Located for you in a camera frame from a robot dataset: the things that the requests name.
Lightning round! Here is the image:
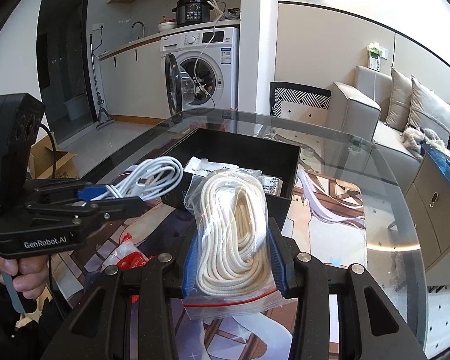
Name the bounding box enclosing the green white wall holder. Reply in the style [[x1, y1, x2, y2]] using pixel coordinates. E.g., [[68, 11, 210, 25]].
[[367, 42, 389, 72]]

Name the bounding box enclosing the mop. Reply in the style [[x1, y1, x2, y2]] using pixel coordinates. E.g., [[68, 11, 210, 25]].
[[90, 34, 115, 132]]

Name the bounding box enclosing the black pressure cooker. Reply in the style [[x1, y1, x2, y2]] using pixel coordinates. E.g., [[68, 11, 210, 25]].
[[175, 0, 215, 28]]

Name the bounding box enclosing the blue flat item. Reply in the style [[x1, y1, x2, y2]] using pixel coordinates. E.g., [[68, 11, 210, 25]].
[[422, 144, 450, 186]]

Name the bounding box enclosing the dark door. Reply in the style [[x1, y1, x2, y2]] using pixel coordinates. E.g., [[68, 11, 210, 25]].
[[35, 0, 98, 143]]

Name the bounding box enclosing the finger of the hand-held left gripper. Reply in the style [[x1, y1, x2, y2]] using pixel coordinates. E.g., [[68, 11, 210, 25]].
[[22, 178, 116, 203], [24, 196, 147, 230]]

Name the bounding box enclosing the white plastic packet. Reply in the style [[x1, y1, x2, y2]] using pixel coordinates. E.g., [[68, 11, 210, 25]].
[[184, 157, 244, 175]]

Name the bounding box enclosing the red packet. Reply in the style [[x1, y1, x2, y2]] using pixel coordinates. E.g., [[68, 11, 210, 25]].
[[101, 232, 156, 304]]

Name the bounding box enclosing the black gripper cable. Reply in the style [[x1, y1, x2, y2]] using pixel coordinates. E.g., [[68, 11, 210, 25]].
[[39, 122, 58, 179]]

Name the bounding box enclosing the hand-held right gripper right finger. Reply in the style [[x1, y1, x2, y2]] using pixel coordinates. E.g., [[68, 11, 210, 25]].
[[266, 217, 430, 360]]

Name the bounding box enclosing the bag of white laces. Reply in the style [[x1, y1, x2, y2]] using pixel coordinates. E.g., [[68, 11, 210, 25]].
[[182, 167, 299, 321]]

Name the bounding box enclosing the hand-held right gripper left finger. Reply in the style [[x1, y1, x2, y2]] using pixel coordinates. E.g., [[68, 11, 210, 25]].
[[50, 234, 199, 360]]

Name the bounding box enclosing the hanging white power cord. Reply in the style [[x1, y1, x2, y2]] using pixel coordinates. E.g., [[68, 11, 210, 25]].
[[193, 0, 226, 110]]

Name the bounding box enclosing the person's left hand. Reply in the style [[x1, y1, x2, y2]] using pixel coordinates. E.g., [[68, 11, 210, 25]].
[[0, 249, 50, 314]]

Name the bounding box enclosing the white washing machine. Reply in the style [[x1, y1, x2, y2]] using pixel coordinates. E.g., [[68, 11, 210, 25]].
[[159, 27, 241, 115]]

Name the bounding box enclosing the grey bin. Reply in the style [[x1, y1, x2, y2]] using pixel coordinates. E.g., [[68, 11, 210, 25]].
[[64, 95, 88, 121]]

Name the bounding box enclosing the black cardboard box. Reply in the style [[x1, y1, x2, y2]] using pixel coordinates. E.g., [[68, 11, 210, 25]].
[[155, 127, 302, 229]]

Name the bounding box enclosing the white cable bundle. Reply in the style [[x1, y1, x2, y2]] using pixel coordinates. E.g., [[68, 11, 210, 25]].
[[84, 156, 184, 205]]

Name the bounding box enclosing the grey pillow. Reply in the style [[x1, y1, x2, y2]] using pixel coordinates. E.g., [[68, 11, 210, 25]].
[[405, 75, 450, 132]]

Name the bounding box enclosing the white lower kitchen cabinet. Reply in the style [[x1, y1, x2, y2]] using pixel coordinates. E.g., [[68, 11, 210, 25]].
[[99, 41, 162, 121]]

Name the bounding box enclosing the beige sofa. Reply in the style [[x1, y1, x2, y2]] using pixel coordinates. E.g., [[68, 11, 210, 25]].
[[330, 65, 450, 192]]

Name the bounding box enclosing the beige side cabinet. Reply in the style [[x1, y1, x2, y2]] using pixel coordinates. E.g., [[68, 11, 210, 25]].
[[403, 144, 450, 286]]

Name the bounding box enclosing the brown cardboard box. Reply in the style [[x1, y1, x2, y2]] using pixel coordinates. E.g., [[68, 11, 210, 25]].
[[28, 133, 77, 181]]

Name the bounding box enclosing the patterned black white chair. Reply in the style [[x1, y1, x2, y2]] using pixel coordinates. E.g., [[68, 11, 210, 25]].
[[269, 82, 332, 118]]

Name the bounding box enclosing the grey furry cloth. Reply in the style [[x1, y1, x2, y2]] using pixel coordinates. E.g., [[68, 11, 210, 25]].
[[401, 125, 450, 158]]

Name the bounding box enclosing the beige pillow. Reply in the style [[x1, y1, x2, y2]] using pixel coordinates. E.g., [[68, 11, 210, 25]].
[[384, 67, 413, 128]]

